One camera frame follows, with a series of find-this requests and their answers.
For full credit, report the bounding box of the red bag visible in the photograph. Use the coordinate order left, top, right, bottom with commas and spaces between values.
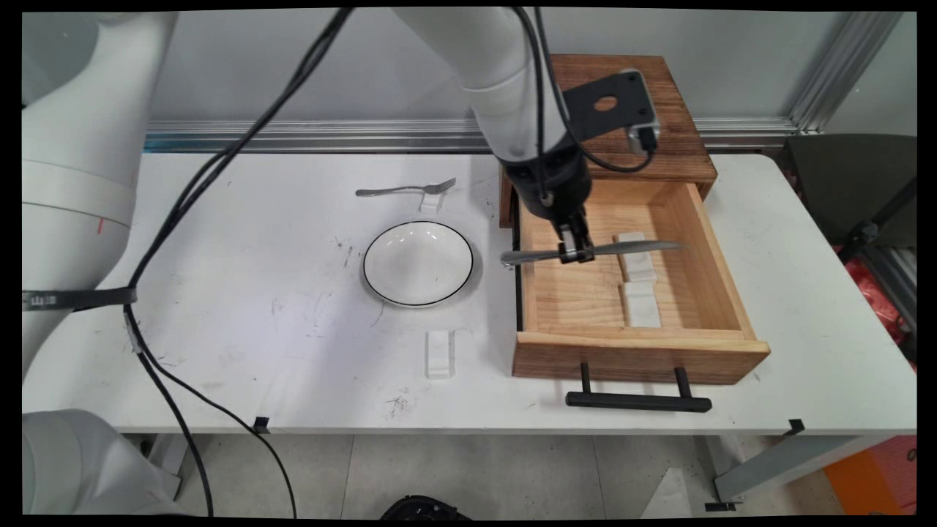
842, 256, 917, 352

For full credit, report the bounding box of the slanted aluminium rail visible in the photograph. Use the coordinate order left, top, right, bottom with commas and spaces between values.
789, 11, 905, 134

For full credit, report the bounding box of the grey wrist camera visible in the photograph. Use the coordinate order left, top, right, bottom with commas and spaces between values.
619, 68, 662, 155

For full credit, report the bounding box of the dark wooden drawer cabinet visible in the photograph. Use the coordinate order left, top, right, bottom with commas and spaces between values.
500, 53, 718, 228

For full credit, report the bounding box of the white plate with black rim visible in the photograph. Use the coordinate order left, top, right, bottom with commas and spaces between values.
363, 221, 474, 307

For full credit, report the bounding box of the orange box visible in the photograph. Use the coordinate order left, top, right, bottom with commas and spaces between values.
824, 437, 917, 516

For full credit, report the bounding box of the steel fork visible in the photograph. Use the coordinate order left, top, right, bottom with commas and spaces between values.
356, 177, 458, 198

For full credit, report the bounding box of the dark grey chair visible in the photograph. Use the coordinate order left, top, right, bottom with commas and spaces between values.
776, 134, 917, 264

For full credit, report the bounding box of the black velcro strap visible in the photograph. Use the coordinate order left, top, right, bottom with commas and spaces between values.
22, 288, 138, 313

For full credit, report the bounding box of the black cable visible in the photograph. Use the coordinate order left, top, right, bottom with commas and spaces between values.
128, 7, 298, 517
123, 7, 660, 517

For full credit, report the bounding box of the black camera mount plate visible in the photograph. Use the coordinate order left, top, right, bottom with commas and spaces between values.
562, 71, 656, 143

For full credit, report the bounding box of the horizontal aluminium rail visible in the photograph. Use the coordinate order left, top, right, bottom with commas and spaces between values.
143, 119, 799, 154

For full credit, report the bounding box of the steel serrated table knife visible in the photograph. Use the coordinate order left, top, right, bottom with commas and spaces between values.
501, 240, 686, 266

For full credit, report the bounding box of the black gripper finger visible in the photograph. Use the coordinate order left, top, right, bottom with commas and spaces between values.
558, 223, 595, 264
571, 209, 594, 253

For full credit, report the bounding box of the black floor equipment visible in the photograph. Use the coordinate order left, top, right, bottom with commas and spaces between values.
381, 496, 471, 521

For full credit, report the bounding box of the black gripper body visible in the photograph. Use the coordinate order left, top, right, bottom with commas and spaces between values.
505, 150, 594, 222

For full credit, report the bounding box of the light wooden drawer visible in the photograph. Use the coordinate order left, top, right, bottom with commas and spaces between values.
511, 178, 771, 386

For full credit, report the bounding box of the black bar drawer handle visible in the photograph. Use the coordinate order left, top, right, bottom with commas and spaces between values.
565, 362, 713, 413

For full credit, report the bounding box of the grey table leg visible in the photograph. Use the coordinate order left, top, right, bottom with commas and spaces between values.
703, 436, 872, 507

